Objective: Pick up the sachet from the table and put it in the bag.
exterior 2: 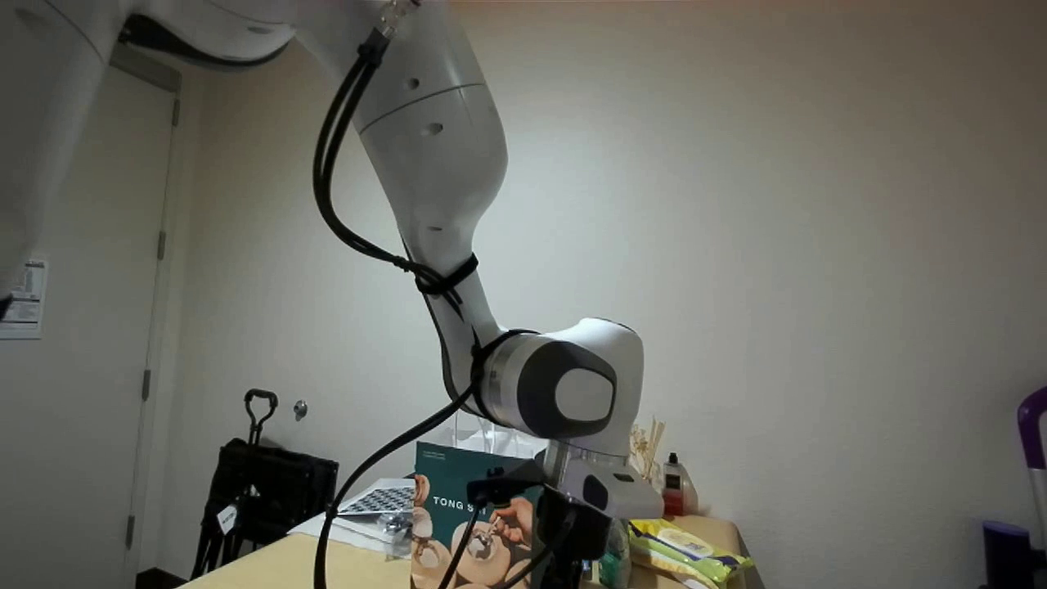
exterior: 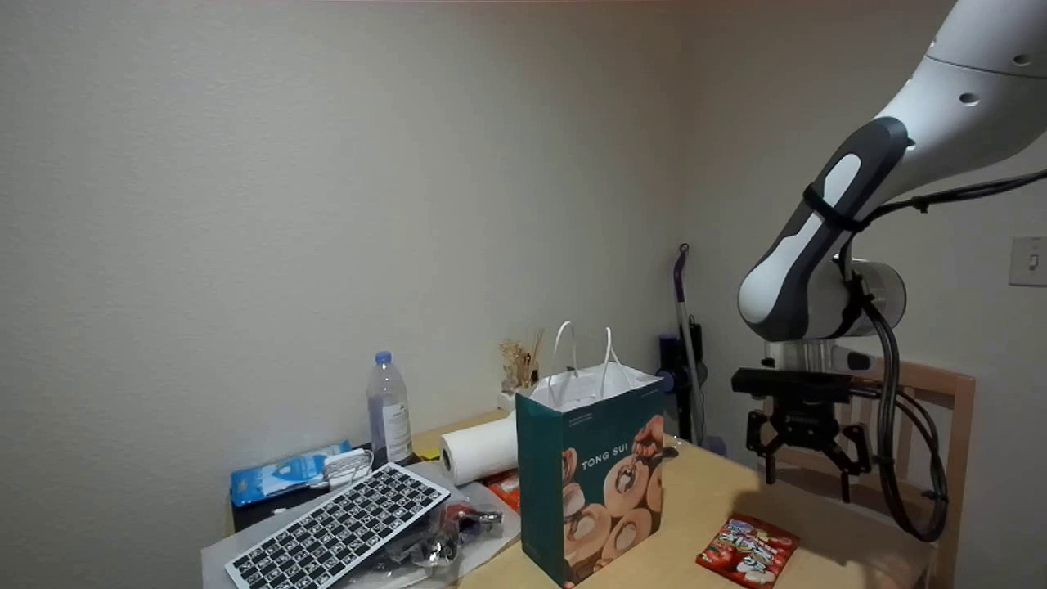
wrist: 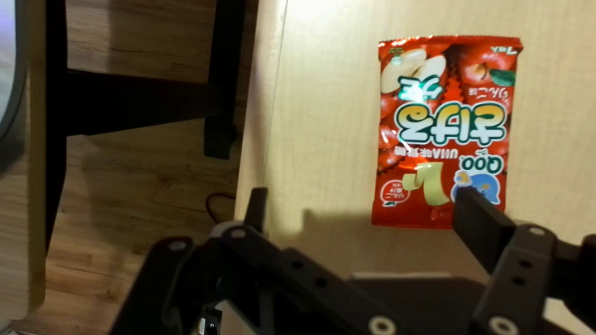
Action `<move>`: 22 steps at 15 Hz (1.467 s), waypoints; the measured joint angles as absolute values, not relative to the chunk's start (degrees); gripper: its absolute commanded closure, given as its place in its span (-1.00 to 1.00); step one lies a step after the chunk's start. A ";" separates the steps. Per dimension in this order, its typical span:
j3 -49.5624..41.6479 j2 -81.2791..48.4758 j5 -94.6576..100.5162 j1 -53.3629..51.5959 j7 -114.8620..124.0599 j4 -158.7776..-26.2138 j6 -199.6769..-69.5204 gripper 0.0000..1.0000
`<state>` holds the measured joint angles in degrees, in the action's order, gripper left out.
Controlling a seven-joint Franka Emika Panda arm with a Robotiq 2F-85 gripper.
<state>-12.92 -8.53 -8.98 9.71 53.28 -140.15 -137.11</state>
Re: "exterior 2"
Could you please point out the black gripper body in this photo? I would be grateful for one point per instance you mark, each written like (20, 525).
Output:
(568, 536)

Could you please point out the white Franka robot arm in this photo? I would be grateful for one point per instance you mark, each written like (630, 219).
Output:
(435, 133)

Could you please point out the teal donut print paper bag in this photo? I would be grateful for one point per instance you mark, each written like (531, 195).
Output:
(440, 489)

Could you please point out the black trolley bag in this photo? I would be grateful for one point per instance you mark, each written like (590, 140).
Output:
(267, 494)

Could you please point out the red sauce bottle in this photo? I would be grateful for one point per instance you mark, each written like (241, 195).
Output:
(675, 496)

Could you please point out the yellow green snack packets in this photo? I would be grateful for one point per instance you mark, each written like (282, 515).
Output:
(681, 550)

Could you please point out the dried reed sticks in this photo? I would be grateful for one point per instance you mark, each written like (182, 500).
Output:
(644, 446)

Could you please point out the white room door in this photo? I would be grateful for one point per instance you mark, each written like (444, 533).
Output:
(87, 438)

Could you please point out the white paper door sign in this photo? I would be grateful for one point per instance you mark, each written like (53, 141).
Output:
(28, 301)

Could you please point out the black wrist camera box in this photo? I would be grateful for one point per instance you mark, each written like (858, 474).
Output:
(500, 489)

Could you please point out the small metal wall fitting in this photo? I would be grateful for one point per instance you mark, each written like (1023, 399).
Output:
(300, 412)

